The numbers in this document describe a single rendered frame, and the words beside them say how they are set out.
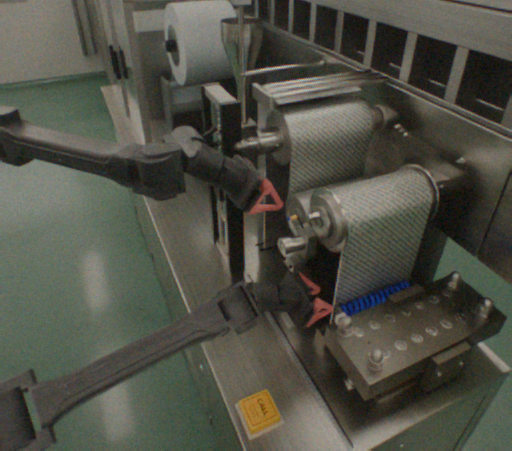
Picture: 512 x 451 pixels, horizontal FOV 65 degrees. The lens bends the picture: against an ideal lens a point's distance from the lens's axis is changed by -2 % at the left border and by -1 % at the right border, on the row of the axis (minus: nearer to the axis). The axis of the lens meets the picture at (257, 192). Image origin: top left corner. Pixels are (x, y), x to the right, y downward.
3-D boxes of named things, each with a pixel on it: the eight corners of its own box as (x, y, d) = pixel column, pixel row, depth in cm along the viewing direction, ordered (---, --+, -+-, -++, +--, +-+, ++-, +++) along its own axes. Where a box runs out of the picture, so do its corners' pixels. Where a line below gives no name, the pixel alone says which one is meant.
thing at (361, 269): (332, 307, 97) (341, 250, 87) (408, 278, 105) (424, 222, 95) (333, 309, 97) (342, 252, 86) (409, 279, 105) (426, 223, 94)
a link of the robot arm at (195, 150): (180, 175, 64) (200, 145, 63) (169, 157, 69) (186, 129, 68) (214, 190, 68) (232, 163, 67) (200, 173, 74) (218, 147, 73)
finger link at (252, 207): (276, 227, 76) (239, 210, 70) (259, 207, 81) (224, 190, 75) (297, 198, 74) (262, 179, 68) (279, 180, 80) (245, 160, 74)
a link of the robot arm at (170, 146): (154, 203, 66) (145, 156, 61) (139, 173, 74) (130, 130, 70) (222, 186, 70) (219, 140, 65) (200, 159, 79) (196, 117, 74)
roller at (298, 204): (284, 223, 109) (285, 186, 103) (361, 200, 118) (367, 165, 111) (306, 250, 100) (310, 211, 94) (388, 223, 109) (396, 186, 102)
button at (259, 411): (238, 406, 89) (238, 400, 88) (266, 393, 92) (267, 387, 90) (251, 436, 84) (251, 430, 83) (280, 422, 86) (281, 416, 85)
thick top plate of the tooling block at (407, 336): (323, 341, 95) (326, 325, 92) (448, 288, 109) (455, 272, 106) (364, 401, 83) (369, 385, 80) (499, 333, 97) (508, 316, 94)
